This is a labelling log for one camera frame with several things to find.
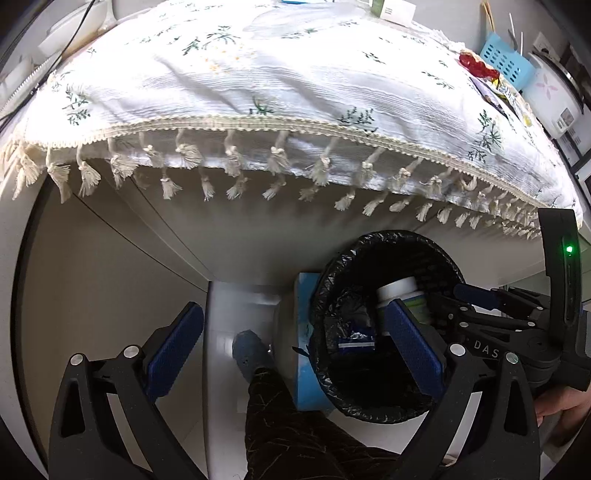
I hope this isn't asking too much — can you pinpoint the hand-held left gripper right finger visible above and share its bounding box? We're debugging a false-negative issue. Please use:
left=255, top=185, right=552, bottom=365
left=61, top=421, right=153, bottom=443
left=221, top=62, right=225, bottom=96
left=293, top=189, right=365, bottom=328
left=384, top=298, right=541, bottom=480

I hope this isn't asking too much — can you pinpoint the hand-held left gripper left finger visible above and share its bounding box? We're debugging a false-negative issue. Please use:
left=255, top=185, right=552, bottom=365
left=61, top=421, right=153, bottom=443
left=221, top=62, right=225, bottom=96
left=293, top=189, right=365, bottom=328
left=48, top=301, right=206, bottom=480

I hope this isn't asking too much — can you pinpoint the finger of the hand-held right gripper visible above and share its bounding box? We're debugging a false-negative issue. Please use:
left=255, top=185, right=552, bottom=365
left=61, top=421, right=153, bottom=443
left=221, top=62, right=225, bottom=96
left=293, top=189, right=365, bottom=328
left=453, top=283, right=552, bottom=319
left=431, top=293, right=509, bottom=340

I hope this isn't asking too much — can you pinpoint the white plastic bottle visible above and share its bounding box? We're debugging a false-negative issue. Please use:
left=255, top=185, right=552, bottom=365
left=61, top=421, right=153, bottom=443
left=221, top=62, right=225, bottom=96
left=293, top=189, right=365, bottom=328
left=375, top=276, right=437, bottom=335

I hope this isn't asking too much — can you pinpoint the bin with black bag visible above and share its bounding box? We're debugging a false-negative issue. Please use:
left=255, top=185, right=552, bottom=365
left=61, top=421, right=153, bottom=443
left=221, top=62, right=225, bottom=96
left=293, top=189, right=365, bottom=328
left=307, top=231, right=467, bottom=424

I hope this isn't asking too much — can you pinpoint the purple sachet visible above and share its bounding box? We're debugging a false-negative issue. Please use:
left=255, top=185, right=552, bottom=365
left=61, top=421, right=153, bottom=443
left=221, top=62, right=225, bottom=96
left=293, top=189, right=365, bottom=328
left=470, top=76, right=514, bottom=118

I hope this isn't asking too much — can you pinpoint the green and white carton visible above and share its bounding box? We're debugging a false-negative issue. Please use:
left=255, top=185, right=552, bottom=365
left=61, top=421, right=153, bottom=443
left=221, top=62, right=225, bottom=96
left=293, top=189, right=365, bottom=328
left=369, top=0, right=415, bottom=24

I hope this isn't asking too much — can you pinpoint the person's right hand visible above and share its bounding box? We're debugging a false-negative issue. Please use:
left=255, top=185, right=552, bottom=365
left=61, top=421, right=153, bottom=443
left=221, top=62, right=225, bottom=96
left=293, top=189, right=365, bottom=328
left=534, top=385, right=591, bottom=428

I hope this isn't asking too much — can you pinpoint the blue foil wrapper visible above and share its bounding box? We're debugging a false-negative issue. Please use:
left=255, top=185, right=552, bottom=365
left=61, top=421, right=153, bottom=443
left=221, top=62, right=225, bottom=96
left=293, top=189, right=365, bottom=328
left=337, top=327, right=377, bottom=354

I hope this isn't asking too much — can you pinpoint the blue-grey slipper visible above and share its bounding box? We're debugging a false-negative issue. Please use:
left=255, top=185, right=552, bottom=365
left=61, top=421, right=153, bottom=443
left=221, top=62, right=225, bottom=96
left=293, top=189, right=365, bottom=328
left=232, top=330, right=275, bottom=384

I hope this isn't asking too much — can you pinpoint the white table panel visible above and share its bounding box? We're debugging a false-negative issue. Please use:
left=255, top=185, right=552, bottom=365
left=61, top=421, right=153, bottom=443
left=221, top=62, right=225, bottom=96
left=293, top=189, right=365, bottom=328
left=14, top=173, right=546, bottom=462

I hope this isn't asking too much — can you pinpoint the light blue box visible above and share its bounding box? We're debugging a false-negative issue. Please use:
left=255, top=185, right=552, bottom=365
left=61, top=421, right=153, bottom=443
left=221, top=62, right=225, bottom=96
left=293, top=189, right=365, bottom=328
left=292, top=272, right=338, bottom=411

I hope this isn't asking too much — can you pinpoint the person's leg in dark pants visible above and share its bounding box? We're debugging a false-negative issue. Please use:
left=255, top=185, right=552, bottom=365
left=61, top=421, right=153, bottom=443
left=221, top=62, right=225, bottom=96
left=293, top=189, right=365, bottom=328
left=245, top=367, right=416, bottom=480

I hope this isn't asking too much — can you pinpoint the black appliance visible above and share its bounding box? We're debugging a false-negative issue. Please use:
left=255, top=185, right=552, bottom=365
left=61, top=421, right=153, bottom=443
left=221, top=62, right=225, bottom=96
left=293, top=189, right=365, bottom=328
left=570, top=111, right=591, bottom=185

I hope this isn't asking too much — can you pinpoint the white rice cooker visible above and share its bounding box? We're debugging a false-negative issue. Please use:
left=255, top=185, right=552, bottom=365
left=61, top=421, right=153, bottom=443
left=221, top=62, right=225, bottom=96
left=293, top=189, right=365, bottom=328
left=522, top=48, right=587, bottom=139

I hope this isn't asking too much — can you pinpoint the red snack packet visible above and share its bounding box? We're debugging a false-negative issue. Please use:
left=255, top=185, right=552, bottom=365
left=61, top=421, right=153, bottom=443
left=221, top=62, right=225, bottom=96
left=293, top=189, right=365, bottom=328
left=458, top=52, right=500, bottom=79

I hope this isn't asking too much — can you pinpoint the light blue plastic basket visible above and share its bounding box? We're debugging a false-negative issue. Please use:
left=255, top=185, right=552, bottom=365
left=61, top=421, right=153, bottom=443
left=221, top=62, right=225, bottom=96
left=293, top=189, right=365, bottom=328
left=479, top=32, right=536, bottom=92

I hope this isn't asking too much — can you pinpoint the crumpled white tissue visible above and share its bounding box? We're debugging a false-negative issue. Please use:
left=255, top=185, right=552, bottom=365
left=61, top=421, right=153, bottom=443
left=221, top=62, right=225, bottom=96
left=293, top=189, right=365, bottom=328
left=431, top=25, right=467, bottom=51

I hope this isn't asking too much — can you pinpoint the white floral tasselled tablecloth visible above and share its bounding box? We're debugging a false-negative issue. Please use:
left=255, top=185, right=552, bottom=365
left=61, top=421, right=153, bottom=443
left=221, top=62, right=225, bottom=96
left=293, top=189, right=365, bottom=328
left=0, top=0, right=580, bottom=241

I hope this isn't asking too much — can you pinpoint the white wall socket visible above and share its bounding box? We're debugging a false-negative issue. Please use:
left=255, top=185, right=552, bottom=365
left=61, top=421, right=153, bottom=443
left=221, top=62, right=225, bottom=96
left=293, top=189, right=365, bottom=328
left=533, top=32, right=561, bottom=61

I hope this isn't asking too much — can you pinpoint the black cable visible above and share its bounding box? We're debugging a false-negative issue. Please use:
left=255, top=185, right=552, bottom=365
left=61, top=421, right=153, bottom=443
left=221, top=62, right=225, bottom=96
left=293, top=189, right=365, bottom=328
left=0, top=0, right=100, bottom=121

